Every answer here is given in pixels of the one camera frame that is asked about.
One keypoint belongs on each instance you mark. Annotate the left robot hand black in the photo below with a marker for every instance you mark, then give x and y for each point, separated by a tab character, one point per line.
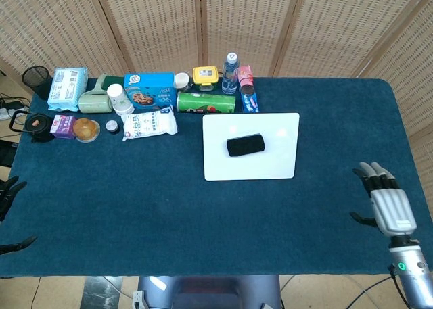
15	246

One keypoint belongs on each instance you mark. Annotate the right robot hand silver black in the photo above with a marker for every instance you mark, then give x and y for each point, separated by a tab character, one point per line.
392	209

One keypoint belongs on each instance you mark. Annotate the black rectangular block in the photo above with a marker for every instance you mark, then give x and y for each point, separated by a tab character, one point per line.
246	145

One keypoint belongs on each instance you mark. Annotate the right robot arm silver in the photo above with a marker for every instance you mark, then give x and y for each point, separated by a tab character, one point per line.
411	272

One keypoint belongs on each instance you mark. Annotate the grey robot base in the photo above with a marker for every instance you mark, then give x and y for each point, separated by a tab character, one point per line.
209	292

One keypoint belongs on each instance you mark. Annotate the purple small box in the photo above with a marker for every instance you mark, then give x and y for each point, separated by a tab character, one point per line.
63	126

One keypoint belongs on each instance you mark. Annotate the blue table cloth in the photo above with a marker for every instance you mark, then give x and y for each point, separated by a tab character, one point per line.
135	194

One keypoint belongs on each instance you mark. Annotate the bun in clear container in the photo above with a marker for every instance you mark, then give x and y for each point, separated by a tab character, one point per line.
86	130

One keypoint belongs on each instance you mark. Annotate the white whiteboard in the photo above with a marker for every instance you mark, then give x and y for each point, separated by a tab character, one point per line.
250	167

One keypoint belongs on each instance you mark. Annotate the small silver lid jar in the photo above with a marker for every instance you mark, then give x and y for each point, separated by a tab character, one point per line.
112	126

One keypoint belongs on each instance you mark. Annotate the pale green lint roller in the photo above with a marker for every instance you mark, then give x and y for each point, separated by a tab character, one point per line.
96	101

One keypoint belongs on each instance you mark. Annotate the black mesh pen holder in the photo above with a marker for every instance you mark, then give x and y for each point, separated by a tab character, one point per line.
36	80

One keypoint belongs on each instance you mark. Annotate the light blue tissue pack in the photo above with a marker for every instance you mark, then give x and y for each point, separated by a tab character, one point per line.
67	87

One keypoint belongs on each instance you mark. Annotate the blue cookie pack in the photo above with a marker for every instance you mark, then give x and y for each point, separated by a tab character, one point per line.
249	101

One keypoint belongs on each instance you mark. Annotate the white pill bottle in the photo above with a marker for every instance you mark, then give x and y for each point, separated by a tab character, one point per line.
119	99

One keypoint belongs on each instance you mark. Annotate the white salt bag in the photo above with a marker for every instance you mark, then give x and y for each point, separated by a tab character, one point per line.
149	124

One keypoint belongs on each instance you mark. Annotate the pink cookie pack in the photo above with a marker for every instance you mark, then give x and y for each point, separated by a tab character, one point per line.
245	77

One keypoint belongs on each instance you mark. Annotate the blue cookie box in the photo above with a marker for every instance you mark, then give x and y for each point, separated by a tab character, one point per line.
149	91

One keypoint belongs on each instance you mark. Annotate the clear water bottle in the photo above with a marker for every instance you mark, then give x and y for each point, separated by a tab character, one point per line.
230	77

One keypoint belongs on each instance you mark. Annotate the green chips can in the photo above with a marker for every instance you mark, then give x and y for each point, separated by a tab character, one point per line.
206	102

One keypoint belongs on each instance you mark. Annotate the yellow lid food container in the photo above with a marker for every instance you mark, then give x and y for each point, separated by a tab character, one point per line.
205	76

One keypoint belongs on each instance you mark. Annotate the woven folding screen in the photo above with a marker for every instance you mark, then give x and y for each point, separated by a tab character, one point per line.
250	25

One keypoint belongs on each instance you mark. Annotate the white lidded jar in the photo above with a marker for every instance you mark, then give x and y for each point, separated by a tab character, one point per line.
182	80

